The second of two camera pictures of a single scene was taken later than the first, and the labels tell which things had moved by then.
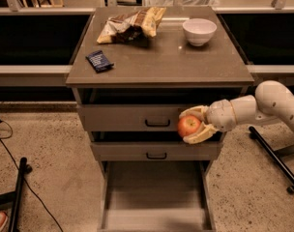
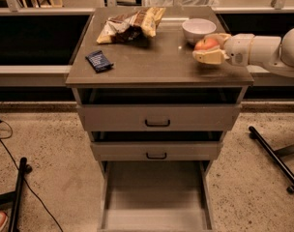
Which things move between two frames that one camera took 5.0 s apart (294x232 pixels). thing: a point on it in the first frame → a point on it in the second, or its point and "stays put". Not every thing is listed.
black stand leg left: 11,200 stays put
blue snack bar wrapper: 99,61 stays put
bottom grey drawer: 156,195 stays put
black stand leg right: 278,157 stays put
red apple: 188,125 → 206,43
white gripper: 220,114 → 238,49
